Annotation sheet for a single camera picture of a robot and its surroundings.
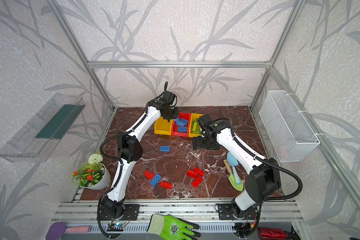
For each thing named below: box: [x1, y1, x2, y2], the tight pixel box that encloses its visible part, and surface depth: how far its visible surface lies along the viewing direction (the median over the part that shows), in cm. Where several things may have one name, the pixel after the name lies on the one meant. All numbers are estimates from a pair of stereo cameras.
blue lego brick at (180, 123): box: [176, 120, 186, 127], surface depth 110 cm
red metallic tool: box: [257, 226, 300, 240], surface depth 67 cm
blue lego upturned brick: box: [160, 145, 171, 152], surface depth 98 cm
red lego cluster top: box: [194, 167, 205, 176], surface depth 87 cm
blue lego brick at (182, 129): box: [178, 127, 188, 132], surface depth 107 cm
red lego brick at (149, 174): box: [143, 170, 155, 180], surface depth 86 cm
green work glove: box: [147, 214, 201, 240], surface depth 70 cm
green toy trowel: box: [223, 159, 244, 192], surface depth 85 cm
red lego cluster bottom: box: [191, 176, 203, 189], surface depth 84 cm
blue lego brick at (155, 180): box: [149, 173, 162, 187], surface depth 84 cm
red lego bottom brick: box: [160, 181, 173, 190], surface depth 82 cm
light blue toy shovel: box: [226, 152, 242, 185], surface depth 91 cm
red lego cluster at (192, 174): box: [186, 169, 199, 179], surface depth 86 cm
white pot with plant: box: [69, 153, 111, 190], surface depth 75 cm
